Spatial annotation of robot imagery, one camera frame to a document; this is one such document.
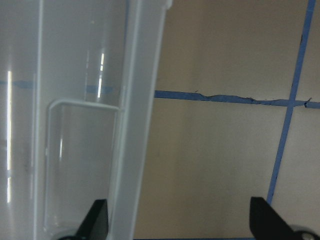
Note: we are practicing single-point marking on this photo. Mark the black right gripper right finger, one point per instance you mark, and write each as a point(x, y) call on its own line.
point(266, 224)

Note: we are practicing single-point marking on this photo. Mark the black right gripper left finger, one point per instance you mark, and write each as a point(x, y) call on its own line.
point(95, 225)

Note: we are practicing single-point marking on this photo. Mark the clear plastic box lid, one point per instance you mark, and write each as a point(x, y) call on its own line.
point(77, 85)

